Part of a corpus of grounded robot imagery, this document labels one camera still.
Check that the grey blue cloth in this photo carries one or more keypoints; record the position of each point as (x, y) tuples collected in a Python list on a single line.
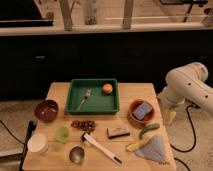
[(154, 150)]

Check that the green cucumber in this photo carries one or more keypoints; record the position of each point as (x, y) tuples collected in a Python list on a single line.
[(147, 128)]

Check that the dark red bowl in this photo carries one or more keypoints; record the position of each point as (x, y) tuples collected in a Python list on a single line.
[(46, 111)]

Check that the white paper cup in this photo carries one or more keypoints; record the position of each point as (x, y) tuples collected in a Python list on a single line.
[(38, 143)]

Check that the blue sponge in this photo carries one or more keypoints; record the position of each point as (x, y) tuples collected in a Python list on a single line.
[(142, 110)]

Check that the small metal bowl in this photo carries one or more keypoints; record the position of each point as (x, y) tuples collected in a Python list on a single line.
[(77, 154)]

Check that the orange clay bowl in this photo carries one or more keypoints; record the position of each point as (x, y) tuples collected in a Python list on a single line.
[(133, 120)]

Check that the silver fork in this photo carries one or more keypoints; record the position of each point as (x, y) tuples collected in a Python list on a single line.
[(86, 96)]

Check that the green plastic cup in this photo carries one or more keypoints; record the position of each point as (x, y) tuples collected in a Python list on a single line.
[(62, 134)]

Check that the bunch of purple grapes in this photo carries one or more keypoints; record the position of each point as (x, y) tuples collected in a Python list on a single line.
[(85, 125)]

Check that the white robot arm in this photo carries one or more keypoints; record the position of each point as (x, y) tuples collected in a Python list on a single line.
[(185, 83)]

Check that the wooden board eraser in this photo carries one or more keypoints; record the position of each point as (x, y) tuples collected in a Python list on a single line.
[(117, 132)]

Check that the orange fruit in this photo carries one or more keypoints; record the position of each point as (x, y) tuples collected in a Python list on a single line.
[(107, 88)]

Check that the green plastic tray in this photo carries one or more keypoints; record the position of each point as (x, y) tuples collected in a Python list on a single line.
[(98, 103)]

